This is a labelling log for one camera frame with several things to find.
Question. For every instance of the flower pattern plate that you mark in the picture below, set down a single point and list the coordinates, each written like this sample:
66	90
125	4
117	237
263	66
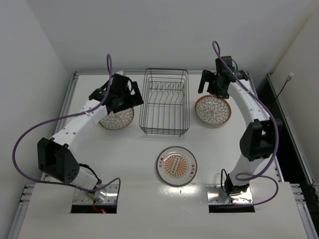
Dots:
119	120
212	110

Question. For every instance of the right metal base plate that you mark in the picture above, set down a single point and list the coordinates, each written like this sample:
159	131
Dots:
216	196

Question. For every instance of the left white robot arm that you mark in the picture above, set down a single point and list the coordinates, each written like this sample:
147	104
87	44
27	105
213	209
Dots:
56	155

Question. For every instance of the orange sunburst plate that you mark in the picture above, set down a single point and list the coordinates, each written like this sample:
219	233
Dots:
176	166

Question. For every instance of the grey wire dish rack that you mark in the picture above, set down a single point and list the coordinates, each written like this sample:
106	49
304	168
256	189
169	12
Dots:
166	102

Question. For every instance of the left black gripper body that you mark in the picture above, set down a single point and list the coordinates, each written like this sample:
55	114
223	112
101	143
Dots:
128	104

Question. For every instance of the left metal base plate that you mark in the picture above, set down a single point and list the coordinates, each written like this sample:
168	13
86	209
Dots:
105	197

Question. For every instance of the metal base plate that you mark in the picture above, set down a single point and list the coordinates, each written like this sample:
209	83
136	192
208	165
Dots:
105	197
216	196

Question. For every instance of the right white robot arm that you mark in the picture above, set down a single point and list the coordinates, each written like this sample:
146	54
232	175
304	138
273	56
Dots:
259	142

